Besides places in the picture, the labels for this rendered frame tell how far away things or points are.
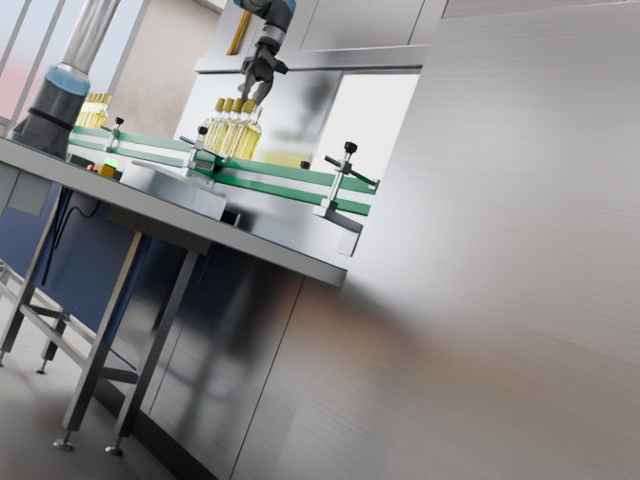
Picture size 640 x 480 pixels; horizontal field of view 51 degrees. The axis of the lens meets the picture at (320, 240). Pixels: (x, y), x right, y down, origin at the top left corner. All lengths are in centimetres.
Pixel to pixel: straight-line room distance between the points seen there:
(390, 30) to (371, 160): 43
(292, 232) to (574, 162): 80
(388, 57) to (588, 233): 110
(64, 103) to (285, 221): 64
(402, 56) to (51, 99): 92
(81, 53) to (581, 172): 144
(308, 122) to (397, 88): 34
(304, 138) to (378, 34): 37
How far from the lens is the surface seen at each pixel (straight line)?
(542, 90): 109
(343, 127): 192
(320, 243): 152
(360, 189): 152
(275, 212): 169
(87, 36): 203
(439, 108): 120
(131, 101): 521
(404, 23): 199
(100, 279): 222
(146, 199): 113
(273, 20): 216
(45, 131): 184
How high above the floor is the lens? 71
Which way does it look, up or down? 3 degrees up
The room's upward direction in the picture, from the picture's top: 20 degrees clockwise
